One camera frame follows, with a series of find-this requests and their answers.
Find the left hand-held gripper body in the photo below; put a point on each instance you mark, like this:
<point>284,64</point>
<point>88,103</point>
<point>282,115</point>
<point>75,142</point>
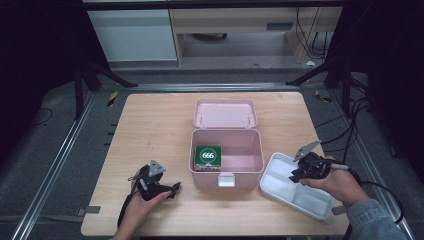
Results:
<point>148,183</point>

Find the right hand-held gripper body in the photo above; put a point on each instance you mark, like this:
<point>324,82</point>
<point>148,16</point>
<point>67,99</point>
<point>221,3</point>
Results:
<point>313,166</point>

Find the white divided tray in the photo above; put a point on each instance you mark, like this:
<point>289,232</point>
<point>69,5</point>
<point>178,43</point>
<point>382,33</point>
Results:
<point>283,186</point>

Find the green carton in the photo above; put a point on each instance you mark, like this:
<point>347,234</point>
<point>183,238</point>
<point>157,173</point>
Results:
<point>208,156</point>

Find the pink storage box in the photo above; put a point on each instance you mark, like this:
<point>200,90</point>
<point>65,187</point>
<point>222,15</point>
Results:
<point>226,115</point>

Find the person's left hand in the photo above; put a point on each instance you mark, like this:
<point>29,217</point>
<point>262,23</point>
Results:
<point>140,213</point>

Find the person's right hand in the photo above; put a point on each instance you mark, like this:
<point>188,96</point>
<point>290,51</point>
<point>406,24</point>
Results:
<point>343,186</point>

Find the yellow black tape strip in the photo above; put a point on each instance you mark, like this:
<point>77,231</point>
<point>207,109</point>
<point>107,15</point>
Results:
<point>321,96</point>
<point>112,98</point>

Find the black metal stand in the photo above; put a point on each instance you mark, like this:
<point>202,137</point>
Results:
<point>346,90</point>
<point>79,90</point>

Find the small white floor object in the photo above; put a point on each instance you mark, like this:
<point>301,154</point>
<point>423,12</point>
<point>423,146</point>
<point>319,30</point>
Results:
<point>310,63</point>

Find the white cabinet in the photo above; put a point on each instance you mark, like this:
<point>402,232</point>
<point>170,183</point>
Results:
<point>133,36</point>

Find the light wooden desk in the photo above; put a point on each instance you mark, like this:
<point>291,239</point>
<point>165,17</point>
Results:
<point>233,20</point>

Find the grey table bracket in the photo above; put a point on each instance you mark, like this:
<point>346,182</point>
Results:
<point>340,210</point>
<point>90,210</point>

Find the aluminium rail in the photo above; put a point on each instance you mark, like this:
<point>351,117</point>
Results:
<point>373,166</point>
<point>53,166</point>
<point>216,87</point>

